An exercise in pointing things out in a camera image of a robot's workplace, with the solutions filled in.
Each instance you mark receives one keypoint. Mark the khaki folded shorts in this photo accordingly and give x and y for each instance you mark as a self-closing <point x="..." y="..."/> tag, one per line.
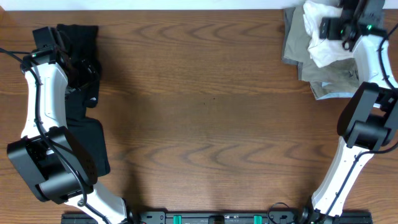
<point x="336" y="80"/>

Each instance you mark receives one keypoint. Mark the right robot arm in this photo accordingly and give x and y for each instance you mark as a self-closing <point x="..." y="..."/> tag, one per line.
<point x="368" y="122"/>

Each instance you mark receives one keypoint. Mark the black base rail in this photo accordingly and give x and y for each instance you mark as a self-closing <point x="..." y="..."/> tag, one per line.
<point x="227" y="218"/>

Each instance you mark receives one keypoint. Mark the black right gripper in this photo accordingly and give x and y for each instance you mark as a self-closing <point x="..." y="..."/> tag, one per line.
<point x="331" y="33"/>

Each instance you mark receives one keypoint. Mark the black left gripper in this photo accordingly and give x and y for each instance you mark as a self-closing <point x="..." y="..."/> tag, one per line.
<point x="90" y="74"/>

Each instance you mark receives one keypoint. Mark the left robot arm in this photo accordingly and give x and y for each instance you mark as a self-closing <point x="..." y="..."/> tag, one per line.
<point x="50" y="159"/>

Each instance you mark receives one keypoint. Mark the grey folded garment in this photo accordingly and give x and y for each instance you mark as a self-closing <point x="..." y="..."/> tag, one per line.
<point x="292" y="46"/>

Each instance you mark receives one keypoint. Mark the black garment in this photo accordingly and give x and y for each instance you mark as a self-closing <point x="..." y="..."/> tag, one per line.
<point x="80" y="42"/>

